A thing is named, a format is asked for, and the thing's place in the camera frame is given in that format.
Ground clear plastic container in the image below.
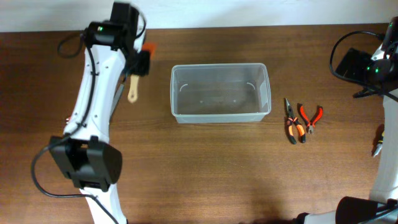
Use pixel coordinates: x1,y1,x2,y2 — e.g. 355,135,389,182
170,63,272,124

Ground orange scraper wooden handle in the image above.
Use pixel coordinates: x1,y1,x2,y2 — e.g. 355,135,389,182
127,42,157,104

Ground long nose pliers orange black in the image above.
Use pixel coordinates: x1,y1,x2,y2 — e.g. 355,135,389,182
284,98,306,144

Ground screwdriver black yellow handle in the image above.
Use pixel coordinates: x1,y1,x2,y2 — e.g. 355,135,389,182
372,132,384,157

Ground small red cutting pliers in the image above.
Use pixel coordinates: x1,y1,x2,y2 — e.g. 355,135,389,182
298,104,323,134

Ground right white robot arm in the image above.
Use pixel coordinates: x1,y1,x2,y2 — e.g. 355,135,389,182
293,17,397,224

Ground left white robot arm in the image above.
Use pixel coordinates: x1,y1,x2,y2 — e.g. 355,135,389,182
49,1,153,223

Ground file black yellow handle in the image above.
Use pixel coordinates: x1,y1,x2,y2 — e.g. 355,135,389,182
109,83,124,120

